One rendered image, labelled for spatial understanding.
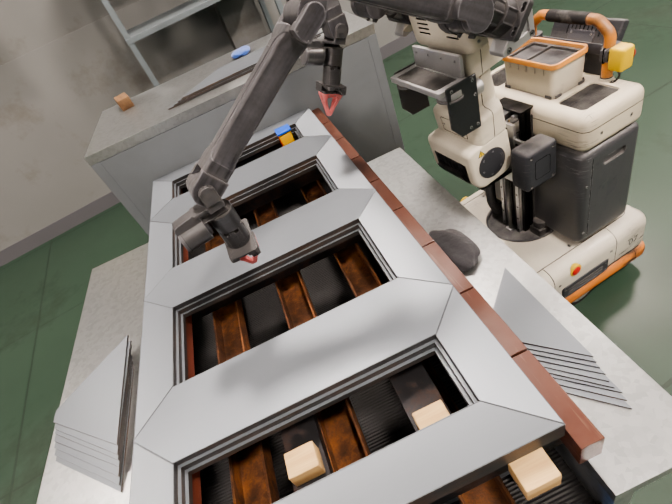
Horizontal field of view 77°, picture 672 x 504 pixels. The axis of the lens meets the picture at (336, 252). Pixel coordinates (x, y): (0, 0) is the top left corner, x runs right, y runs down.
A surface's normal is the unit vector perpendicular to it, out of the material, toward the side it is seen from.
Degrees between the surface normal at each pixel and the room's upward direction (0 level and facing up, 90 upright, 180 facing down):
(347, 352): 0
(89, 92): 90
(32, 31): 90
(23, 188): 90
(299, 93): 90
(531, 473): 0
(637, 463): 0
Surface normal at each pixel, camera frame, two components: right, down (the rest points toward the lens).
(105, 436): -0.32, -0.70
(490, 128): 0.43, 0.50
